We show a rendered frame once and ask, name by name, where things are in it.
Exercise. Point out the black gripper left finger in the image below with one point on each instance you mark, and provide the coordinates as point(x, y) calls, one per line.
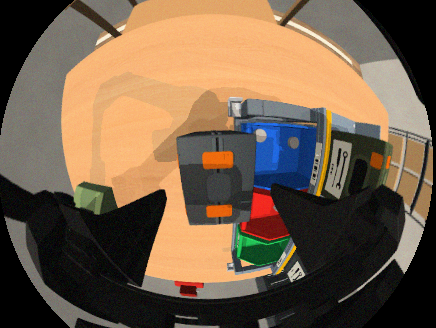
point(125, 235)

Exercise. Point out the green open bin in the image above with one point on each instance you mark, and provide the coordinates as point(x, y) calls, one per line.
point(259, 251)

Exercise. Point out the yellow flat bar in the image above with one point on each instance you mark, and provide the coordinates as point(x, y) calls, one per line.
point(323, 172)

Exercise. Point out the red open bin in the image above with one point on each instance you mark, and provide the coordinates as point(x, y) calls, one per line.
point(265, 222)

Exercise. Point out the grey metal bin rack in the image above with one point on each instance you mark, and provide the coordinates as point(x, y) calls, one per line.
point(272, 112)

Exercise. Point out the blue bin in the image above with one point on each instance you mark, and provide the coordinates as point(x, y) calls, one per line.
point(276, 162)

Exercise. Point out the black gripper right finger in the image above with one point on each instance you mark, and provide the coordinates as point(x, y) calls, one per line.
point(313, 222)

